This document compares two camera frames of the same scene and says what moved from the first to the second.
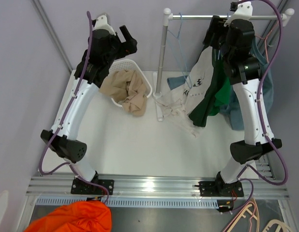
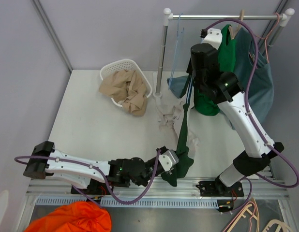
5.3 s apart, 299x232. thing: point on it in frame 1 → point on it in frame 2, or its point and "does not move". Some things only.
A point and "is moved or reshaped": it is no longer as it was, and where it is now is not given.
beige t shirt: [127, 88] does not move
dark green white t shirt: [197, 97] → [185, 159]
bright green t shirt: [223, 96] is moved or reshaped
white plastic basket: [127, 64] does not move
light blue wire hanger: [177, 37] → [178, 40]
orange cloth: [86, 216] does not move
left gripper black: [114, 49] → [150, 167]
